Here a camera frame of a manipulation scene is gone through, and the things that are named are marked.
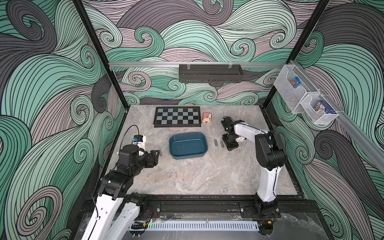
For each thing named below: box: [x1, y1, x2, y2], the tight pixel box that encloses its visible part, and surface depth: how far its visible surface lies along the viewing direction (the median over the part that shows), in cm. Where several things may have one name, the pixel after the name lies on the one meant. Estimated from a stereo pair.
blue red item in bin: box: [291, 76, 302, 88], surface depth 85 cm
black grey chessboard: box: [153, 106, 202, 128], surface depth 112 cm
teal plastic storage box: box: [168, 132, 209, 160], surface depth 99 cm
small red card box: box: [202, 112, 212, 124], surface depth 113 cm
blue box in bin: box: [318, 99, 335, 114], surface depth 65 cm
